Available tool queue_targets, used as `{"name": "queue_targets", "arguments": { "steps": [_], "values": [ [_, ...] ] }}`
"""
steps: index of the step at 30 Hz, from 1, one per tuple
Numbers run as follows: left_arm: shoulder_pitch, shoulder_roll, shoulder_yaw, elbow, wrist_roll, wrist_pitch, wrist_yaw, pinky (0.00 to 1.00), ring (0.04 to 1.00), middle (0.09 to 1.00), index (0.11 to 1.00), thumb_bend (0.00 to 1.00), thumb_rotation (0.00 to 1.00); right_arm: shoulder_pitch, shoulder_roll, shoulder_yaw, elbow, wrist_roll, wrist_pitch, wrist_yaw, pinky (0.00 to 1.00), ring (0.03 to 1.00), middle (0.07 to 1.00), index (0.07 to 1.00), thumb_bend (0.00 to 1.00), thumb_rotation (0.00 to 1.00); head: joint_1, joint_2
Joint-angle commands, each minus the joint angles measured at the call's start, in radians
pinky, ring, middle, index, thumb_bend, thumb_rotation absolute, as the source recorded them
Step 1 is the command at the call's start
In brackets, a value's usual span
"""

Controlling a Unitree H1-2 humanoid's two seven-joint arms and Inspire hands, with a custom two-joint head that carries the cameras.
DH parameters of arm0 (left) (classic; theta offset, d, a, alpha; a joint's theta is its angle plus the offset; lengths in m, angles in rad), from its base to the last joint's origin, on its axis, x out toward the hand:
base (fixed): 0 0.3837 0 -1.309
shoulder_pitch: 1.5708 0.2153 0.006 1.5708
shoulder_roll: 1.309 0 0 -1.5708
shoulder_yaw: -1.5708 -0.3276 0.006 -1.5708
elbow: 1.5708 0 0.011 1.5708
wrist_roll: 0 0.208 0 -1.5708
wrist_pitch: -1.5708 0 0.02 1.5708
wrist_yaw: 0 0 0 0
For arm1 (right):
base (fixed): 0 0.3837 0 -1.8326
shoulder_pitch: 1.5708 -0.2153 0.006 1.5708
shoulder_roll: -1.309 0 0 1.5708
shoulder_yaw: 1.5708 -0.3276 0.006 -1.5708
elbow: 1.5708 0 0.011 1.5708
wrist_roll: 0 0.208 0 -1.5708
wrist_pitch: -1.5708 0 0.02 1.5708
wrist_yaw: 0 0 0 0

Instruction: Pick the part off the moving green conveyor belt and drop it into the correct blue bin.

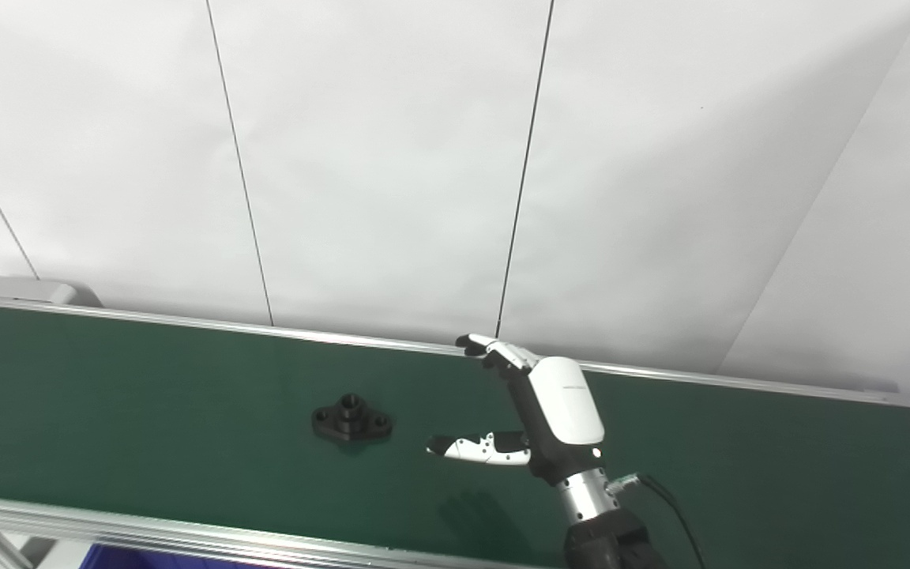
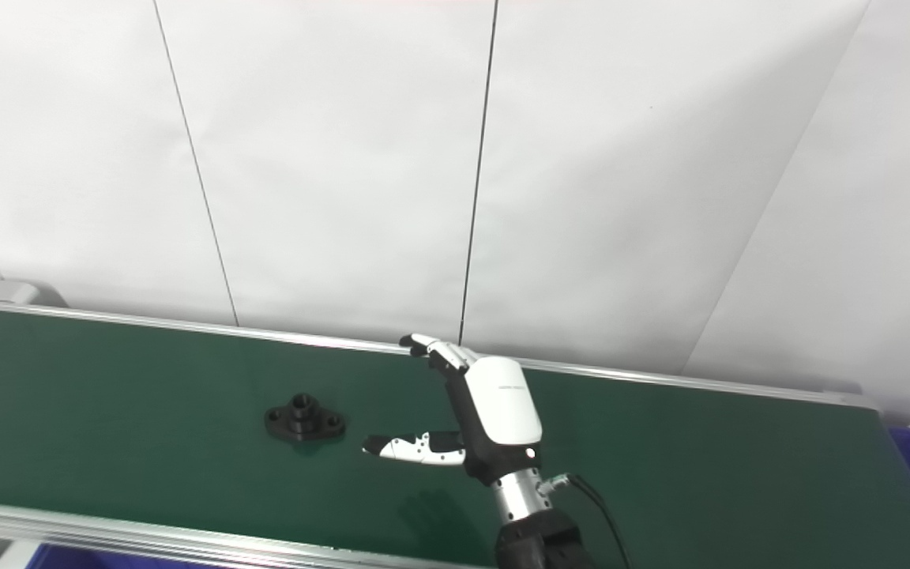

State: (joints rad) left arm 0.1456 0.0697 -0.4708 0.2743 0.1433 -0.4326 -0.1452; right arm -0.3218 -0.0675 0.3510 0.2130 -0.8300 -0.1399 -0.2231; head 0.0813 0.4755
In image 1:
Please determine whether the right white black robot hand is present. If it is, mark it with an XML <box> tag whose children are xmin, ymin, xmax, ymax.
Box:
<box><xmin>426</xmin><ymin>333</ymin><xmax>607</xmax><ymax>485</ymax></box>

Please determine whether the black flanged metal part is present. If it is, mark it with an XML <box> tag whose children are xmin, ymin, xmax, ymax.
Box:
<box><xmin>311</xmin><ymin>393</ymin><xmax>394</xmax><ymax>444</ymax></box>

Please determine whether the green conveyor belt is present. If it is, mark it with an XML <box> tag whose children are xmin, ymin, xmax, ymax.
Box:
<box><xmin>0</xmin><ymin>296</ymin><xmax>910</xmax><ymax>569</ymax></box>

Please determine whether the grey conveyor motor housing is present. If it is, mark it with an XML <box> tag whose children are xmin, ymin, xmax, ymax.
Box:
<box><xmin>0</xmin><ymin>276</ymin><xmax>102</xmax><ymax>308</ymax></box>

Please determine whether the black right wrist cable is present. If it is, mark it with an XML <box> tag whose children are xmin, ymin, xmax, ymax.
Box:
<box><xmin>607</xmin><ymin>473</ymin><xmax>706</xmax><ymax>569</ymax></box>

